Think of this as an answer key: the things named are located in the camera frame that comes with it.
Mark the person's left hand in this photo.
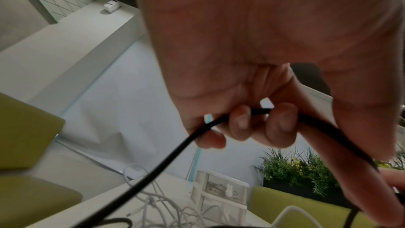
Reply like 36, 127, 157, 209
131, 0, 405, 225

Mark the person's right hand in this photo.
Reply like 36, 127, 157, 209
379, 168, 405, 189

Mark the white drawer box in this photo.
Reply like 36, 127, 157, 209
191, 171, 251, 224

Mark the tangle of white cables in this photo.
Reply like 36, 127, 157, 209
121, 163, 323, 228

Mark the green leafy plant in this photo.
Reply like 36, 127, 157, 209
256, 147, 405, 198

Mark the green bench sofa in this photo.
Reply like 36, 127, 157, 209
0, 92, 83, 228
251, 187, 380, 228

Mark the small white device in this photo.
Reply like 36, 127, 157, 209
101, 0, 121, 14

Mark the beige table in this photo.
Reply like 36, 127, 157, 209
31, 171, 273, 228

